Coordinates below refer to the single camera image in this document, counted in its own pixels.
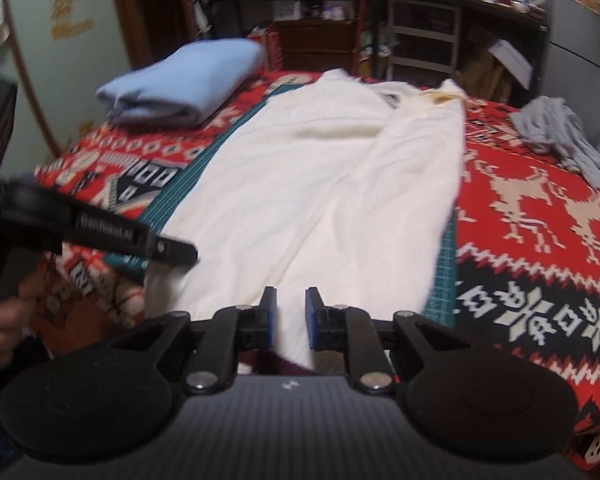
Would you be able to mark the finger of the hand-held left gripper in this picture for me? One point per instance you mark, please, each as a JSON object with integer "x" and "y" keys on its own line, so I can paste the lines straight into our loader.
{"x": 130, "y": 240}

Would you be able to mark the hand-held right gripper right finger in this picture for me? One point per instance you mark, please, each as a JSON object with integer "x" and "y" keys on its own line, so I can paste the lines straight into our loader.
{"x": 311, "y": 320}

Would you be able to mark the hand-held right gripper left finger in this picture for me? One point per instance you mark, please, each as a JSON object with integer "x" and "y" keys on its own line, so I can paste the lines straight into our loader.
{"x": 267, "y": 320}

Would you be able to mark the white knit vest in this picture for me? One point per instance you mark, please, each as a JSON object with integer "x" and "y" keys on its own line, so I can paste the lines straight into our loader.
{"x": 305, "y": 185}

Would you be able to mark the person's left hand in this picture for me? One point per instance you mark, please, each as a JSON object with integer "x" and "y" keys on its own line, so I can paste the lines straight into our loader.
{"x": 2, "y": 330}

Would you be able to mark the green cutting mat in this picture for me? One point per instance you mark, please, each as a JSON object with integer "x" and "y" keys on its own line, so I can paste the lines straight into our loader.
{"x": 162, "y": 210}

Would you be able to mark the light blue folded sweater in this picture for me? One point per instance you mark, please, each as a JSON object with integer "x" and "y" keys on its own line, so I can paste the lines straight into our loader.
{"x": 180, "y": 85}

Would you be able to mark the red printed box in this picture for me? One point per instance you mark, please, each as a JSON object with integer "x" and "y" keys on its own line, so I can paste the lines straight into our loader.
{"x": 270, "y": 50}

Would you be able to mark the red patterned blanket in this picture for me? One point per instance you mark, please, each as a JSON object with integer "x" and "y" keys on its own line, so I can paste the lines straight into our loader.
{"x": 530, "y": 210}

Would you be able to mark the brown wooden drawer chest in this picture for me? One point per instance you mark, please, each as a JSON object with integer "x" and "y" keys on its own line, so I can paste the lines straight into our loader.
{"x": 315, "y": 47}

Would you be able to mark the small white box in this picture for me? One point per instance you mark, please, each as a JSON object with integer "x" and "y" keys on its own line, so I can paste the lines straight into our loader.
{"x": 286, "y": 10}

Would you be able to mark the white plastic drawer unit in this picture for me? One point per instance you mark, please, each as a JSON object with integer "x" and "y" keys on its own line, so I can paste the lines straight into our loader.
{"x": 390, "y": 35}

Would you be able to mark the flattened cardboard boxes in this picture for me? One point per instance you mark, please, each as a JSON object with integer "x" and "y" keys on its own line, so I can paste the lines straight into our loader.
{"x": 480, "y": 75}

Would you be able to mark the crumpled grey garment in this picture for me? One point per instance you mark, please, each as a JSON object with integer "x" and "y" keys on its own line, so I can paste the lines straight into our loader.
{"x": 555, "y": 127}

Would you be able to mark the white open carton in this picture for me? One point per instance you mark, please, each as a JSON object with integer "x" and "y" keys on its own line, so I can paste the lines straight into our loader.
{"x": 512, "y": 62}

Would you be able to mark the grey refrigerator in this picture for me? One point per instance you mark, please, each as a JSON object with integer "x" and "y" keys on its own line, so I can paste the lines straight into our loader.
{"x": 575, "y": 50}

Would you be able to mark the gold wall sticker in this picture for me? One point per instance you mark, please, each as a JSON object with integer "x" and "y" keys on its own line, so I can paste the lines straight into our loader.
{"x": 72, "y": 27}

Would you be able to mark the brown wooden door frame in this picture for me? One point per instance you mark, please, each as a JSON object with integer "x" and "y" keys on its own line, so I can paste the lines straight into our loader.
{"x": 125, "y": 10}

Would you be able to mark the black metal frame desk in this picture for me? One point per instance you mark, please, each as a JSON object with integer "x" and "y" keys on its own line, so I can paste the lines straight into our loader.
{"x": 455, "y": 0}

